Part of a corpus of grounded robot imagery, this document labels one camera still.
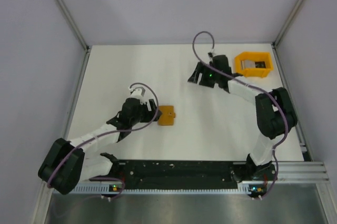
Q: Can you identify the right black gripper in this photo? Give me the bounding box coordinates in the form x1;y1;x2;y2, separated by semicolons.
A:
188;63;220;88

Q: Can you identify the orange leather card holder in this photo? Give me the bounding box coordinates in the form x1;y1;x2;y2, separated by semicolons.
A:
157;105;176;126

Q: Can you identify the silver VIP card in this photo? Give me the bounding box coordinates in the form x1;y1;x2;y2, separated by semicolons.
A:
241;60;255;69

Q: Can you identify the yellow plastic bin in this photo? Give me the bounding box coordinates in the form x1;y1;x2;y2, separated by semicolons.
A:
234;52;274;78

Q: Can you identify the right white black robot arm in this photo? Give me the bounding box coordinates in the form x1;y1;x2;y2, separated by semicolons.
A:
187;53;298;181

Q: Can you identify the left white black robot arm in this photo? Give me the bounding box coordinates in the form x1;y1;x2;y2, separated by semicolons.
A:
38;98;161;195

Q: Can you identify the black card in bin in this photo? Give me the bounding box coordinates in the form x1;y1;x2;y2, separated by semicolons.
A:
254;61;266;68

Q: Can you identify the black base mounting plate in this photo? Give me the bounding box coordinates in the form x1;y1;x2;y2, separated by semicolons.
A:
89;158;277;190

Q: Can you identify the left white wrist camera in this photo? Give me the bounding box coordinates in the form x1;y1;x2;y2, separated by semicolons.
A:
129;86;145;104

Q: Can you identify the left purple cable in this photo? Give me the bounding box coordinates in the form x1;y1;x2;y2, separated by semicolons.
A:
46;82;161;201

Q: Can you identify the purple cable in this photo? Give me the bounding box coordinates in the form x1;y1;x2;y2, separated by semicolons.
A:
192;31;290;200
46;82;161;201

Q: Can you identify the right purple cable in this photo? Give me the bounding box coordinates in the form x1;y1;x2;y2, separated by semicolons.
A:
192;31;290;200

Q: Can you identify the white slotted cable duct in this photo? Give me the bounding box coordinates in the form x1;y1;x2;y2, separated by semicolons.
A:
70;182;262;195

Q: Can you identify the aluminium front rail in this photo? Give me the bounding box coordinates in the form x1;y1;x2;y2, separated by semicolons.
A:
276;161;330;184

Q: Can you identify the right aluminium frame post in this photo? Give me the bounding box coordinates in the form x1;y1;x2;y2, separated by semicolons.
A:
272;0;306;48

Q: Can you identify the aluminium frame post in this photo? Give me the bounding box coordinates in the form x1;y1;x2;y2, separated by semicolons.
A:
272;0;306;48
54;0;90;51

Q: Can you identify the left aluminium frame post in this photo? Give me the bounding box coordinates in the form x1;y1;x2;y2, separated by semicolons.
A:
54;0;90;51

